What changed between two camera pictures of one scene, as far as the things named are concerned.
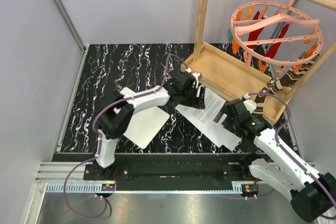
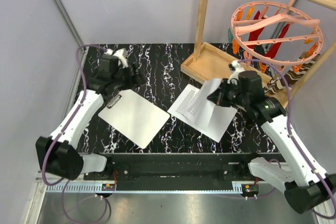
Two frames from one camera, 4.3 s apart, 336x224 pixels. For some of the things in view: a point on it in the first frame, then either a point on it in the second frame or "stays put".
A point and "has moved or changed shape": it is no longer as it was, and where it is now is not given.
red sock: x=254 y=33 stays put
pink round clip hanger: x=271 y=33 stays put
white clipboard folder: x=145 y=124 stays put
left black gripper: x=197 y=102 → x=136 y=81
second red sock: x=274 y=47 stays put
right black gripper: x=226 y=121 → x=218 y=96
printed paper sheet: x=201 y=120 has moved or changed shape
